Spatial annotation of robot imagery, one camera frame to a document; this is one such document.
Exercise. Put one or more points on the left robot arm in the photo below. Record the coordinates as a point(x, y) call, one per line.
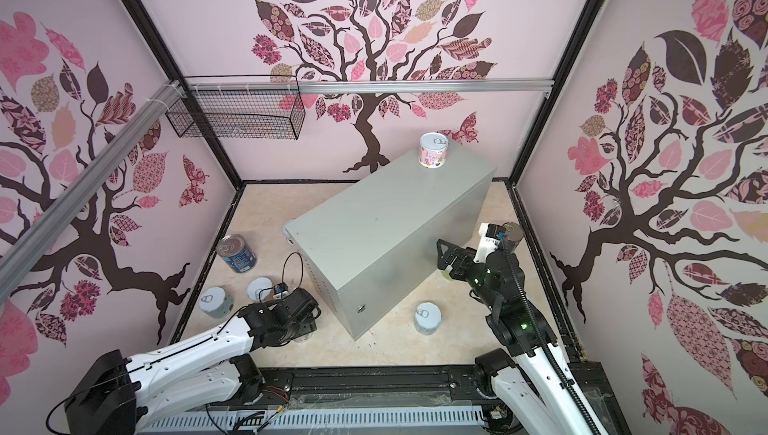
point(125, 394)

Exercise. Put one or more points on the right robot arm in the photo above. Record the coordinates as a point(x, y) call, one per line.
point(529, 374)

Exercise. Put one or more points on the grey metal cabinet box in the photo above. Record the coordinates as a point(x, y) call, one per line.
point(372, 244)

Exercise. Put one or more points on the tall blue labelled can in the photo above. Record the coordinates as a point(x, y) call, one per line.
point(236, 253)

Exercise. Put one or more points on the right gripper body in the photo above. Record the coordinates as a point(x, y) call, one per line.
point(476, 277)

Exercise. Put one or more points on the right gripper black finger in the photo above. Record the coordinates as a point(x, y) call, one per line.
point(449, 267)
point(450, 250)

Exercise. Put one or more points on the brown labelled can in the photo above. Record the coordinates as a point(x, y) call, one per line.
point(514, 231)

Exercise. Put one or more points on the grey teal can front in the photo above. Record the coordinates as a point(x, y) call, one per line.
point(427, 318)

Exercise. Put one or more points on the aluminium rail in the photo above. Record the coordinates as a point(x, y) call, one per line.
point(25, 253)
point(403, 86)

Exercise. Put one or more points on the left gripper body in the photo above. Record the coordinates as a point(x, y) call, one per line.
point(297, 331)

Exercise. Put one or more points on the black right corner post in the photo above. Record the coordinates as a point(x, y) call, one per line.
point(586, 20)

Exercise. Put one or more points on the black wire mesh basket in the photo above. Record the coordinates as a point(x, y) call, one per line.
point(239, 106)

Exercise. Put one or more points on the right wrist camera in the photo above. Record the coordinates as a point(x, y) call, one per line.
point(489, 236)

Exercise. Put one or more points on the pink labelled can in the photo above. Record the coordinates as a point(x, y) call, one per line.
point(433, 149)

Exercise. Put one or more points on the white slotted cable duct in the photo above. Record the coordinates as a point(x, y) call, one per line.
point(317, 421)

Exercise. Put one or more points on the orange labelled can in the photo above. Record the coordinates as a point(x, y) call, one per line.
point(260, 289)

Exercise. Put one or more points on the black corner frame post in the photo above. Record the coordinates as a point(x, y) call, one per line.
point(157, 45)

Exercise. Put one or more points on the left aluminium rail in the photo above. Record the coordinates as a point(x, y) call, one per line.
point(25, 253)

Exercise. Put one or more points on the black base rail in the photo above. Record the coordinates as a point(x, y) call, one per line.
point(423, 384)

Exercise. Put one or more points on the back aluminium rail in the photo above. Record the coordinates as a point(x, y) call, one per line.
point(403, 86)

